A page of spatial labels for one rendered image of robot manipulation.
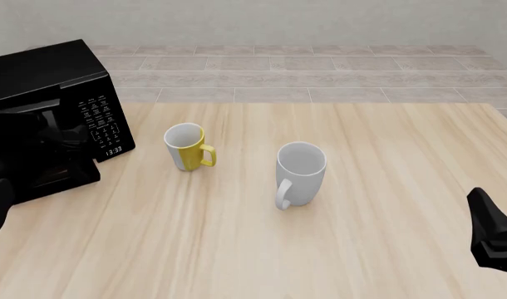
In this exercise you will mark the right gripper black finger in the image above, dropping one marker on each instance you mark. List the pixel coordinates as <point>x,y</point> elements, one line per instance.
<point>484,211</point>

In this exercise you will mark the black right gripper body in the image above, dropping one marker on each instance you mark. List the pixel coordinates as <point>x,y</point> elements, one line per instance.
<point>498,255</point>

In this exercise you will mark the black microwave door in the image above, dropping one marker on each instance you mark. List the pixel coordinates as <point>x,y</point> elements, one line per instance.
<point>70,174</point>

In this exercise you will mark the black microwave oven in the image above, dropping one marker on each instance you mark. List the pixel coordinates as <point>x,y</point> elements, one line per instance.
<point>50,71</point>

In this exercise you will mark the yellow and white mug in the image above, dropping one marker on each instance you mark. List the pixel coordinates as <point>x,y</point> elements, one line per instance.
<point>191,155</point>

